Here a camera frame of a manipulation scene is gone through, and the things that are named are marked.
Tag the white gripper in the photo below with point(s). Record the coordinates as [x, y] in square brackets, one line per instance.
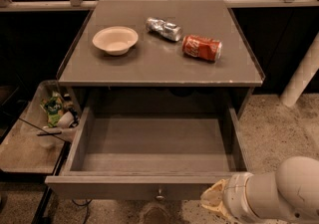
[235, 193]

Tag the grey top drawer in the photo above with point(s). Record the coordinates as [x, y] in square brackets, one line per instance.
[148, 156]

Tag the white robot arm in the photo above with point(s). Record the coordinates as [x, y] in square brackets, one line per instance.
[281, 136]

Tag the grey drawer cabinet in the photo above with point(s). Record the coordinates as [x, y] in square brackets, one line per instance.
[155, 62]

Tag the red cola can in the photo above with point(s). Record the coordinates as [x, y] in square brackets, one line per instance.
[202, 48]

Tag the white cup in bin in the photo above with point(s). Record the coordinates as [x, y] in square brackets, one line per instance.
[66, 120]

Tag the black stick tool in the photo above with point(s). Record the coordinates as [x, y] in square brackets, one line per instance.
[46, 133]

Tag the clear plastic bin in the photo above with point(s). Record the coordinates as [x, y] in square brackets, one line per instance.
[22, 150]

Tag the crushed silver can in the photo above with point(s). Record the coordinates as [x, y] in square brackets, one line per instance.
[166, 29]

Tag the green snack bag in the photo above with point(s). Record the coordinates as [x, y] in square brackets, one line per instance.
[54, 108]

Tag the white paper bowl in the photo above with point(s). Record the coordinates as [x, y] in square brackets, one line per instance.
[115, 41]

